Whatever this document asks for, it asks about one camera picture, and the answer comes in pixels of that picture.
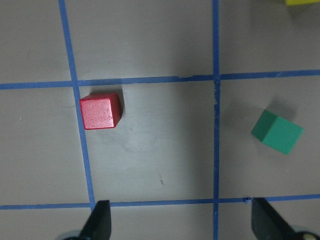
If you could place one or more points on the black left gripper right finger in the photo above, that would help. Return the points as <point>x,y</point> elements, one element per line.
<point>267,223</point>

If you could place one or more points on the yellow wooden block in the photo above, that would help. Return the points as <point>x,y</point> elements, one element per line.
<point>300,2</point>

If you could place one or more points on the green wooden block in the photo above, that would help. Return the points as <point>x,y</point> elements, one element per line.
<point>277,132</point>

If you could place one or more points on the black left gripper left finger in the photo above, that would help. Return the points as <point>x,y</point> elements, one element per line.
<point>98,225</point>

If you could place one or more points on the red wooden block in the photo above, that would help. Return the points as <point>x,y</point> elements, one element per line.
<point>100,111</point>

